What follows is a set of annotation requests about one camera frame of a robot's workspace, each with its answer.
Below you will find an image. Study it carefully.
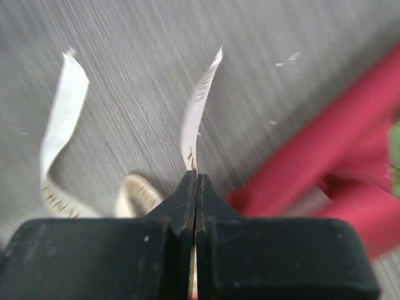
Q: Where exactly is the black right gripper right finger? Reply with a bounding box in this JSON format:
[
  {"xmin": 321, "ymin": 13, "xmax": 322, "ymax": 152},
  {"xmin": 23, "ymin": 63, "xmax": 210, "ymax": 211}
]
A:
[{"xmin": 196, "ymin": 174, "xmax": 381, "ymax": 299}]

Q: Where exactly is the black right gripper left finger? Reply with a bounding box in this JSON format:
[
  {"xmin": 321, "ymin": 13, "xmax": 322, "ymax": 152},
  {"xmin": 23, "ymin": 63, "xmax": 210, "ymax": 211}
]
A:
[{"xmin": 1, "ymin": 171, "xmax": 198, "ymax": 299}]

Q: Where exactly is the cream printed ribbon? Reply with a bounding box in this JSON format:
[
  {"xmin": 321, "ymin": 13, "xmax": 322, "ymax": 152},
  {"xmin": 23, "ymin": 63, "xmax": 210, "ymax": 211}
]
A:
[{"xmin": 39, "ymin": 48, "xmax": 223, "ymax": 219}]

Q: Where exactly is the dark red wrapping paper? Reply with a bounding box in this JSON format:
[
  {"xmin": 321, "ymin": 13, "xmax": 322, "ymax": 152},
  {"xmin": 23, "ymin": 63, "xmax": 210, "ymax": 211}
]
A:
[{"xmin": 227, "ymin": 47, "xmax": 399, "ymax": 259}]

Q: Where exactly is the pale pink rose stem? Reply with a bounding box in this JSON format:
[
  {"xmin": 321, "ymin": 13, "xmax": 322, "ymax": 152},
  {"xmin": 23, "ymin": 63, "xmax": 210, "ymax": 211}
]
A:
[{"xmin": 388, "ymin": 119, "xmax": 400, "ymax": 199}]

